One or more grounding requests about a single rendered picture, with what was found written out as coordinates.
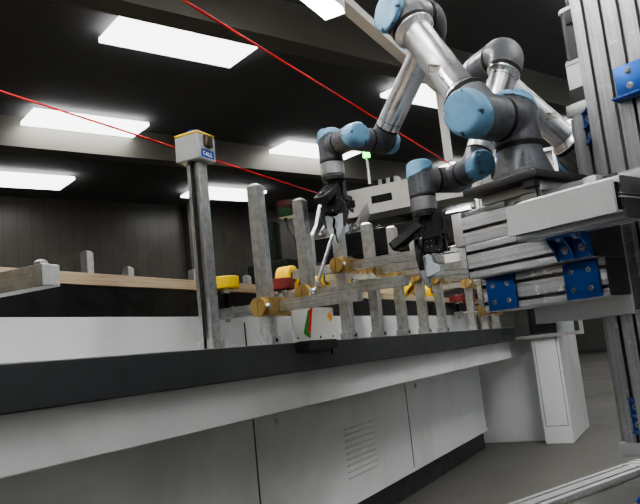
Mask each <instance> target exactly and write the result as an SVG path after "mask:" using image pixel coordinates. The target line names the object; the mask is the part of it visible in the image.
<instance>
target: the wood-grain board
mask: <svg viewBox="0 0 640 504"><path fill-rule="evenodd" d="M13 269H17V268H11V267H0V272H3V271H8V270H13ZM60 284H70V285H90V286H111V287H132V288H153V289H173V290H194V291H197V289H196V280H185V279H170V278H156V277H141V276H127V275H112V274H98V273H83V272H69V271H60ZM230 292H236V293H256V286H255V284H243V283H239V288H238V289H234V290H230ZM380 294H381V300H394V294H388V293H380ZM405 299H406V301H416V296H415V295H409V296H408V297H405ZM426 300H427V302H435V298H434V297H432V296H426Z"/></svg>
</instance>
